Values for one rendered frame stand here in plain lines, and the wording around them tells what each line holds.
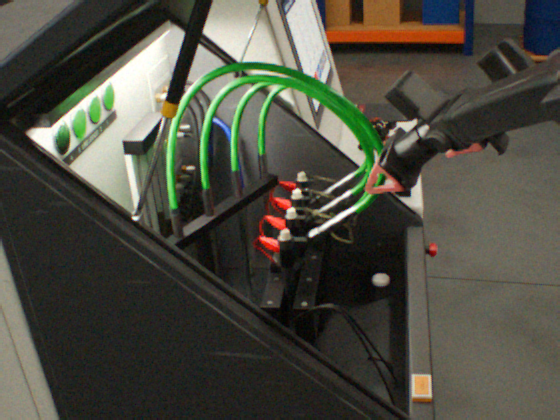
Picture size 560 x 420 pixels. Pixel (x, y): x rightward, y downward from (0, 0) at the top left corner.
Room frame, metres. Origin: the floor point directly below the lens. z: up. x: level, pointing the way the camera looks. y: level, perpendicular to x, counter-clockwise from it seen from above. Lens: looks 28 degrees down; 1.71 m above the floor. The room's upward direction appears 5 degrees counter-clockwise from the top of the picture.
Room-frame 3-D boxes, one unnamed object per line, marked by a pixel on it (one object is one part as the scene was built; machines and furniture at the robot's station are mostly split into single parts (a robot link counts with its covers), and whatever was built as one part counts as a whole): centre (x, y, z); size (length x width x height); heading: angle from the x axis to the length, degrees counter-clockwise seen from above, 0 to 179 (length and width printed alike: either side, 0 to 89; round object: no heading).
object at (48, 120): (1.10, 0.25, 1.43); 0.54 x 0.03 x 0.02; 169
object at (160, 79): (1.33, 0.21, 1.20); 0.13 x 0.03 x 0.31; 169
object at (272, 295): (1.17, -0.03, 0.91); 0.34 x 0.10 x 0.15; 169
